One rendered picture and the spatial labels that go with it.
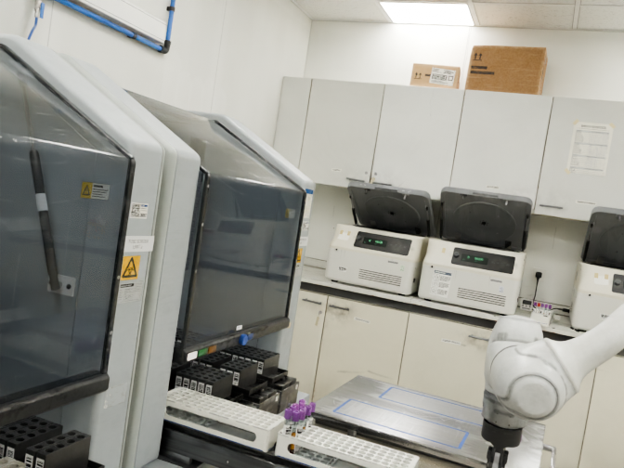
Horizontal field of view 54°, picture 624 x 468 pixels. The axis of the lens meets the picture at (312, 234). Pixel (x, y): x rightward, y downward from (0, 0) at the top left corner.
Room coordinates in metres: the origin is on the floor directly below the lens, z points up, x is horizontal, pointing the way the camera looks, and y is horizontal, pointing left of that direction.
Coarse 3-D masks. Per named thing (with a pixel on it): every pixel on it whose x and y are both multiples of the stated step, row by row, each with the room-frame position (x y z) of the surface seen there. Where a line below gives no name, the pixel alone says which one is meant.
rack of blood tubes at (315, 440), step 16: (304, 432) 1.33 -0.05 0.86; (320, 432) 1.34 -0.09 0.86; (288, 448) 1.31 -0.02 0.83; (304, 448) 1.33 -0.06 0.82; (320, 448) 1.26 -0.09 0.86; (336, 448) 1.27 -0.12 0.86; (352, 448) 1.28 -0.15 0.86; (368, 448) 1.29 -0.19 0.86; (384, 448) 1.31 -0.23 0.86; (320, 464) 1.26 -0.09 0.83; (336, 464) 1.32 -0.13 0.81; (352, 464) 1.33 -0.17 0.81; (368, 464) 1.23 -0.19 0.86; (384, 464) 1.23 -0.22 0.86; (400, 464) 1.23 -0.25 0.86; (416, 464) 1.25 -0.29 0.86
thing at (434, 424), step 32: (352, 384) 1.90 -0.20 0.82; (384, 384) 1.96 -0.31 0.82; (320, 416) 1.60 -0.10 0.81; (352, 416) 1.61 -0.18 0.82; (384, 416) 1.65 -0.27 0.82; (416, 416) 1.69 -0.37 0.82; (448, 416) 1.73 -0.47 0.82; (480, 416) 1.78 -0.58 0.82; (416, 448) 1.49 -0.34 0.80; (448, 448) 1.48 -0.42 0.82; (480, 448) 1.51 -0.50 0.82; (512, 448) 1.55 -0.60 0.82; (544, 448) 1.72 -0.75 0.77
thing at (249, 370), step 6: (240, 366) 1.71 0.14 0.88; (246, 366) 1.72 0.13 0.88; (252, 366) 1.73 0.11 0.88; (234, 372) 1.67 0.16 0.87; (240, 372) 1.67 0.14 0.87; (246, 372) 1.70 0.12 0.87; (252, 372) 1.74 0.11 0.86; (234, 378) 1.67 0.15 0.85; (240, 378) 1.68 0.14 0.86; (246, 378) 1.71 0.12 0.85; (252, 378) 1.74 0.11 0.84; (234, 384) 1.67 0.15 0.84; (240, 384) 1.68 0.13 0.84; (246, 384) 1.71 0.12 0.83
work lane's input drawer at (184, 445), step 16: (176, 432) 1.37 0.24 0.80; (192, 432) 1.36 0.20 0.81; (176, 448) 1.36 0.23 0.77; (192, 448) 1.35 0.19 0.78; (208, 448) 1.34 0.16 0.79; (224, 448) 1.32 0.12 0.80; (240, 448) 1.32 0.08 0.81; (272, 448) 1.33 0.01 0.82; (224, 464) 1.32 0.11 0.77; (240, 464) 1.31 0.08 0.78; (256, 464) 1.29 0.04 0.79; (272, 464) 1.28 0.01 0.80; (288, 464) 1.28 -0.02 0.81; (304, 464) 1.27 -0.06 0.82
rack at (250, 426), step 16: (176, 400) 1.41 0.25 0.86; (192, 400) 1.42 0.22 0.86; (208, 400) 1.43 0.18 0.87; (224, 400) 1.45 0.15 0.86; (176, 416) 1.41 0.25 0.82; (192, 416) 1.42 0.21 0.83; (208, 416) 1.36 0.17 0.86; (224, 416) 1.35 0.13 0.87; (240, 416) 1.37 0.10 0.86; (256, 416) 1.38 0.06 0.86; (272, 416) 1.41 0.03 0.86; (208, 432) 1.36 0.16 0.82; (224, 432) 1.40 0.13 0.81; (240, 432) 1.42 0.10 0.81; (256, 432) 1.32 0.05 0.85; (272, 432) 1.32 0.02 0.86
